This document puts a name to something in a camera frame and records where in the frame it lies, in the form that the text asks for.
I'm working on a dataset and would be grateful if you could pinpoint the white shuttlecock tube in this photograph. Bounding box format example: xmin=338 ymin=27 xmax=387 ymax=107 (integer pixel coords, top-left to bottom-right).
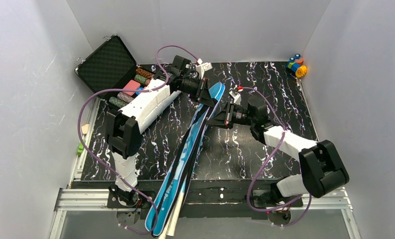
xmin=137 ymin=91 xmax=181 ymax=133

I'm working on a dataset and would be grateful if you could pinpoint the blue racket bag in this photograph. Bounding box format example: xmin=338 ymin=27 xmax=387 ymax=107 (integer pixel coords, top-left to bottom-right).
xmin=145 ymin=82 xmax=225 ymax=238

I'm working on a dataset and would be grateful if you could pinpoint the blue badminton racket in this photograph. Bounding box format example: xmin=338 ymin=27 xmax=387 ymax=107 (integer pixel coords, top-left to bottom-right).
xmin=166 ymin=193 xmax=185 ymax=237
xmin=158 ymin=219 xmax=175 ymax=239

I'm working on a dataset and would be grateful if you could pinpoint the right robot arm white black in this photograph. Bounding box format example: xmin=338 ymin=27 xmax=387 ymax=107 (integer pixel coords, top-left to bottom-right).
xmin=207 ymin=103 xmax=350 ymax=202

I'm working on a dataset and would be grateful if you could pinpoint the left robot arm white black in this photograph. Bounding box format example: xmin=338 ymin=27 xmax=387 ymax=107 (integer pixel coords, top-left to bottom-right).
xmin=105 ymin=56 xmax=215 ymax=193

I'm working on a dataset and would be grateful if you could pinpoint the poker chip roll brown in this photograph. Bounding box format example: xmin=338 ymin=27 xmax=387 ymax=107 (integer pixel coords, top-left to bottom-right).
xmin=135 ymin=68 xmax=154 ymax=79

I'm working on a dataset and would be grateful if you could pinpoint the poker chip roll green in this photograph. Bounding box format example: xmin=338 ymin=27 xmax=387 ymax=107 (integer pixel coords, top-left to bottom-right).
xmin=134 ymin=74 xmax=151 ymax=86

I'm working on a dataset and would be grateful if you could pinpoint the pink card box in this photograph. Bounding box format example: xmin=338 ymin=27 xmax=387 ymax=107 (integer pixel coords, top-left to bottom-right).
xmin=123 ymin=80 xmax=141 ymax=96

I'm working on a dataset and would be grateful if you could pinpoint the poker chip roll purple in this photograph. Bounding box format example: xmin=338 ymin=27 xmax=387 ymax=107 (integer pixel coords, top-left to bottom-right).
xmin=117 ymin=92 xmax=134 ymax=104

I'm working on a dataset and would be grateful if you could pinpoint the poker chip roll front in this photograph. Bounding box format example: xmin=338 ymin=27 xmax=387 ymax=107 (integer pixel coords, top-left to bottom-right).
xmin=109 ymin=97 xmax=128 ymax=108

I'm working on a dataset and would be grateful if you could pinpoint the black aluminium case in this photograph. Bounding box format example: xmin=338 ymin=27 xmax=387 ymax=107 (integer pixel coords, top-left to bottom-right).
xmin=74 ymin=34 xmax=139 ymax=93

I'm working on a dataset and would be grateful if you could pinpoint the wooden block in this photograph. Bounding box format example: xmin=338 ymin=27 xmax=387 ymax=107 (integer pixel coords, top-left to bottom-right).
xmin=81 ymin=124 xmax=90 ymax=135

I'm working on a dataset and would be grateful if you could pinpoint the green clip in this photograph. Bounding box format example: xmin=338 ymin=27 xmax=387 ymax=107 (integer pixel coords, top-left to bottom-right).
xmin=76 ymin=141 xmax=85 ymax=156

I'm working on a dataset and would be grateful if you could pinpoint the black base beam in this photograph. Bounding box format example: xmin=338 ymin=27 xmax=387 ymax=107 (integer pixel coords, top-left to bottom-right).
xmin=69 ymin=178 xmax=317 ymax=221

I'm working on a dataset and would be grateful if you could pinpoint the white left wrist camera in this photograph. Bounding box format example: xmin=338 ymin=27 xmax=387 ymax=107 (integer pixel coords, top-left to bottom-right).
xmin=196 ymin=58 xmax=212 ymax=79

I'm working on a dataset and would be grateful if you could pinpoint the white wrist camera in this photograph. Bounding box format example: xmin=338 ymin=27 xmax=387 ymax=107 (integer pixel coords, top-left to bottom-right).
xmin=196 ymin=58 xmax=212 ymax=79
xmin=229 ymin=86 xmax=243 ymax=105

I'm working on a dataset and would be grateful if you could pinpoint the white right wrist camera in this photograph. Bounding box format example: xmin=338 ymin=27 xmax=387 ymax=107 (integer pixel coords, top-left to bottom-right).
xmin=229 ymin=86 xmax=243 ymax=105

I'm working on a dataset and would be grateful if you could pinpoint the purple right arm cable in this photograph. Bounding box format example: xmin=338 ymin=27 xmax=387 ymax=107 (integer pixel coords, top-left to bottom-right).
xmin=240 ymin=87 xmax=313 ymax=228

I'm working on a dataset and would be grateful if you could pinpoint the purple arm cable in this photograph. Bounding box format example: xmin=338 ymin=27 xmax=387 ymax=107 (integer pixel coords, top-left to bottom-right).
xmin=240 ymin=87 xmax=313 ymax=228
xmin=77 ymin=44 xmax=201 ymax=236

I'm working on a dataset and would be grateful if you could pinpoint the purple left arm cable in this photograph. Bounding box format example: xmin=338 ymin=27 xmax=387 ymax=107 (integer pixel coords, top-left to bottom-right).
xmin=77 ymin=44 xmax=201 ymax=236

